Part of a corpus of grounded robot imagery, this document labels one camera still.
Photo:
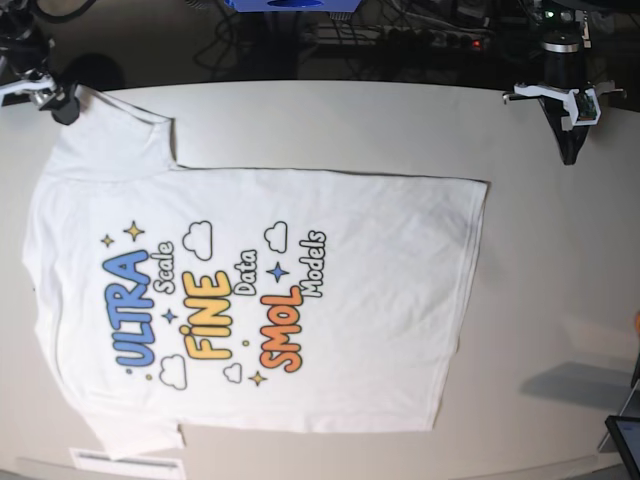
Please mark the white printed T-shirt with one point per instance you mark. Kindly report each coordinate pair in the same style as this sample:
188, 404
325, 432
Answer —
264, 299

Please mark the blue robot base block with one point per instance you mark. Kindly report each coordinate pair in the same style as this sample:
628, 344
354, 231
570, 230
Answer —
245, 6

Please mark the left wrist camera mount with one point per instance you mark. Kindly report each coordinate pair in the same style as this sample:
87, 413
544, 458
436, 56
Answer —
581, 106

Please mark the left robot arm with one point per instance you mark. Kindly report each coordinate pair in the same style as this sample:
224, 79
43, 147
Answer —
560, 31

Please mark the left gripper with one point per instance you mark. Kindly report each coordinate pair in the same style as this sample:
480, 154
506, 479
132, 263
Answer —
565, 71

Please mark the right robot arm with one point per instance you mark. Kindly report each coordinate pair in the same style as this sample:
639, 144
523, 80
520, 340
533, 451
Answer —
25, 50

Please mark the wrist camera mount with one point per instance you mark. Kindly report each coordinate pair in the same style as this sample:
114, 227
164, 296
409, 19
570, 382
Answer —
581, 106
39, 91

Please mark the power strip with red light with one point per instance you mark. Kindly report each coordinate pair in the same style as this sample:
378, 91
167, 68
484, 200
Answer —
343, 34

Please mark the white paper label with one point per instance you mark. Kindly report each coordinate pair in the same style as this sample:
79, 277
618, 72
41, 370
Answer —
141, 467

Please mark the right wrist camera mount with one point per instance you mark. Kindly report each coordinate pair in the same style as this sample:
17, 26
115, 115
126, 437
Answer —
39, 91

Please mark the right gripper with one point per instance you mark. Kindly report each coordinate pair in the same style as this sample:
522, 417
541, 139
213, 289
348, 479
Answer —
64, 106

